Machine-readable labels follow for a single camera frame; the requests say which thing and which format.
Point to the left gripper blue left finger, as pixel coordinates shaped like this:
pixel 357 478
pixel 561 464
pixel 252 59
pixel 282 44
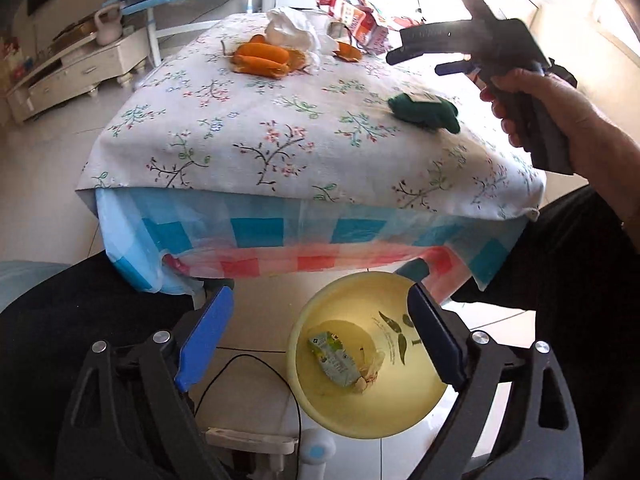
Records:
pixel 197 335

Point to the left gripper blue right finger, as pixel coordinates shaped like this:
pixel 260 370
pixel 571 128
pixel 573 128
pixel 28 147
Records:
pixel 443 336

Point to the green plush scrubber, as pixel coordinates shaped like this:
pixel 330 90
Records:
pixel 434 113

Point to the light blue carton wrapper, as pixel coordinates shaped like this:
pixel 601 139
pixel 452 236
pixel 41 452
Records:
pixel 334 361

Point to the orange white snack bag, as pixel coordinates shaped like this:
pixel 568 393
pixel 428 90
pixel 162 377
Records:
pixel 365 26

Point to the white tissue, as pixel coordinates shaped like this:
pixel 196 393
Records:
pixel 304 31

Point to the yellow plastic trash bin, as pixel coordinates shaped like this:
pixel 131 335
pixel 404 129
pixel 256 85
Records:
pixel 398 385

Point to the person's right hand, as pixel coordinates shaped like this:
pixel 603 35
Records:
pixel 600 152

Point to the white power strip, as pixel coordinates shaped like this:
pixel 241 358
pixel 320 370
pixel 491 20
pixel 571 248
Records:
pixel 243 441

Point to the floral white tablecloth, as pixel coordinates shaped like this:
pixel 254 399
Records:
pixel 195 124

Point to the white tv cabinet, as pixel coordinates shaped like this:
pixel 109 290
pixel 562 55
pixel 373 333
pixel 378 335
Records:
pixel 76 70

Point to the pink kettlebell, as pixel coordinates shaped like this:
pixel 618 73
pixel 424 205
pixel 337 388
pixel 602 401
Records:
pixel 108 22

